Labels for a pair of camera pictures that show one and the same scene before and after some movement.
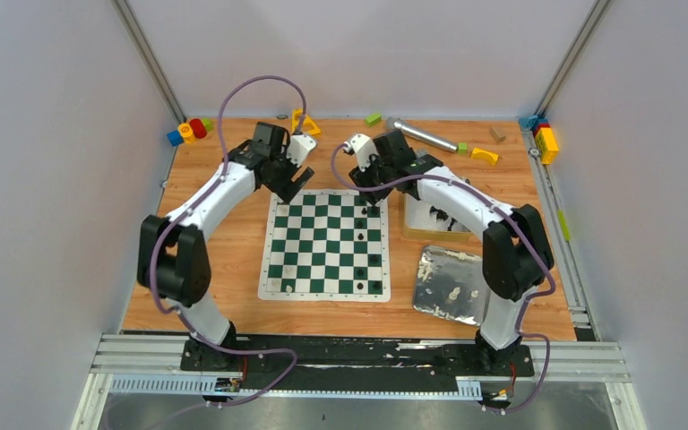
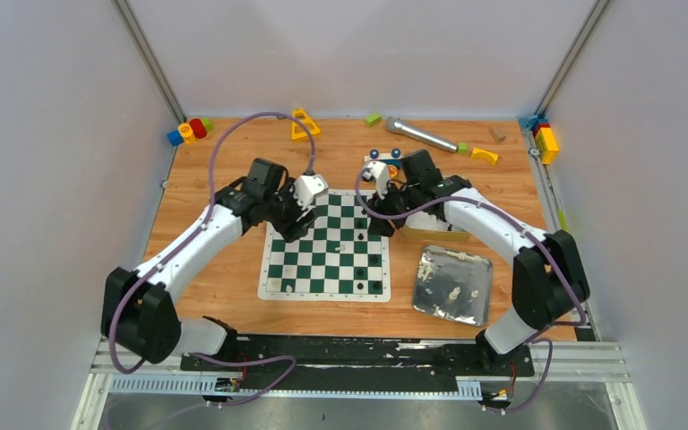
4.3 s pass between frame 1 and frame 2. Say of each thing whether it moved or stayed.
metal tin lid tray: stayed
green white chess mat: stayed
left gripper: moved
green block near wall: stayed
